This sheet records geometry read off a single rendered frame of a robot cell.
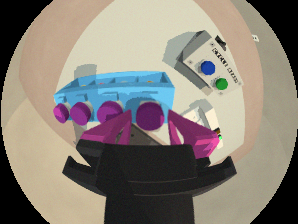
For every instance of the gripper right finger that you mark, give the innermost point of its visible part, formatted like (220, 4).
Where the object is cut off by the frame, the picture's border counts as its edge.
(202, 139)

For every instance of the cream long bar with two dark lamps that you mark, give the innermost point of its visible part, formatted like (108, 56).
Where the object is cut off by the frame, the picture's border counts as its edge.
(203, 110)

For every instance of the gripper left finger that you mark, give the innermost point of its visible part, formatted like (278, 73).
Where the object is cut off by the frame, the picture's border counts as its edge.
(107, 131)

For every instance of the blue rectangular tube holder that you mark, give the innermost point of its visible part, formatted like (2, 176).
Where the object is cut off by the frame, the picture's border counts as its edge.
(130, 93)

